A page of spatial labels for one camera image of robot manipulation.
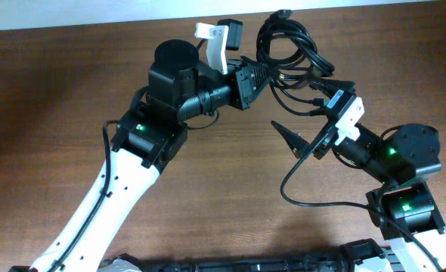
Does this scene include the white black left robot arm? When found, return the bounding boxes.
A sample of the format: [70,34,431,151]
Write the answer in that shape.
[11,39,271,272]

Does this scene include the black camera cable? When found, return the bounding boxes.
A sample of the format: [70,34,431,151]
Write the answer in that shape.
[279,126,441,272]
[54,119,120,272]

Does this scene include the black cable bundle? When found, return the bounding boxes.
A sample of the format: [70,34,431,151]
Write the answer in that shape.
[255,9,337,117]

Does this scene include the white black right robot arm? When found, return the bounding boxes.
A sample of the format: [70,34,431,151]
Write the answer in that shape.
[272,79,446,271]

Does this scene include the black right camera cable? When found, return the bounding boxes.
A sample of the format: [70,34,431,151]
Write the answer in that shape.
[279,126,441,272]

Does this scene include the black left camera cable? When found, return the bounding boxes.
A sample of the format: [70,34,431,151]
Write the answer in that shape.
[54,119,120,272]

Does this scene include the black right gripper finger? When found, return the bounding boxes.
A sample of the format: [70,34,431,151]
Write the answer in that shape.
[271,120,310,159]
[309,78,355,93]

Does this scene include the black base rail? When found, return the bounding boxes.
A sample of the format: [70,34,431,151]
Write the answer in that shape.
[98,239,404,272]

